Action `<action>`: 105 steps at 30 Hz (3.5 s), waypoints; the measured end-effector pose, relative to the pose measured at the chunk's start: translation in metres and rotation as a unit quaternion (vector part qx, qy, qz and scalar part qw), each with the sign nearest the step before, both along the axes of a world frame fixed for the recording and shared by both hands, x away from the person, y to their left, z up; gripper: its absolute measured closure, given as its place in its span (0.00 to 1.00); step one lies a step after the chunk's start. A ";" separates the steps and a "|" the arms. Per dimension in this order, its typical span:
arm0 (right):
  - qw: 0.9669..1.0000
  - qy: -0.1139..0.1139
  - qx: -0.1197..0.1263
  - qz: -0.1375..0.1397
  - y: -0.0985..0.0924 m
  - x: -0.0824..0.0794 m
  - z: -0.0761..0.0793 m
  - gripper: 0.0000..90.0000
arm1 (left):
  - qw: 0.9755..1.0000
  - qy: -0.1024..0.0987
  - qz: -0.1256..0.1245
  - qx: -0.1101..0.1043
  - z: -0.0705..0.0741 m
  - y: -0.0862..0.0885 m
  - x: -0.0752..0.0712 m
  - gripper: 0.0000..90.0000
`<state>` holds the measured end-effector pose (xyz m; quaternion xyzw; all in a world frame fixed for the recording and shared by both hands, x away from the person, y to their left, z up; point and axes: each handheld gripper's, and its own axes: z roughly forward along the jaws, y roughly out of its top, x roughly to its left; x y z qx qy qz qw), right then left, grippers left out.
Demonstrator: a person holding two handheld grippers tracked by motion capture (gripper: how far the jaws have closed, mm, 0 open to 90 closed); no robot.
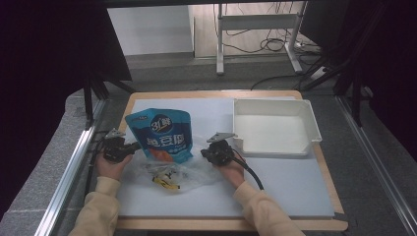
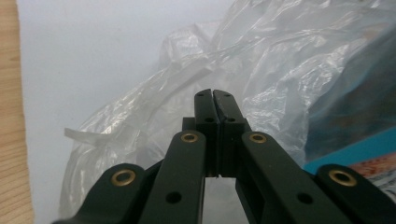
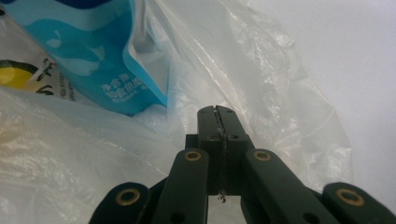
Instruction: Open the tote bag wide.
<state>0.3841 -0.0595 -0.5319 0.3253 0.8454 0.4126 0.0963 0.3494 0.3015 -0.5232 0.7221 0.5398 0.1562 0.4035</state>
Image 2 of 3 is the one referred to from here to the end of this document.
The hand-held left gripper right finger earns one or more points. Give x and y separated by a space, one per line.
232 124

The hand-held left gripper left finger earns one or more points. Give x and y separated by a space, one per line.
205 124

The clear plastic bag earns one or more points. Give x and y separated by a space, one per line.
264 46

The blue snack packet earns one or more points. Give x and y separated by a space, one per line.
358 93

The pale grey table mat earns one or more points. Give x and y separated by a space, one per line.
77 62

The wooden table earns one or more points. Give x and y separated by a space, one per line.
9 124

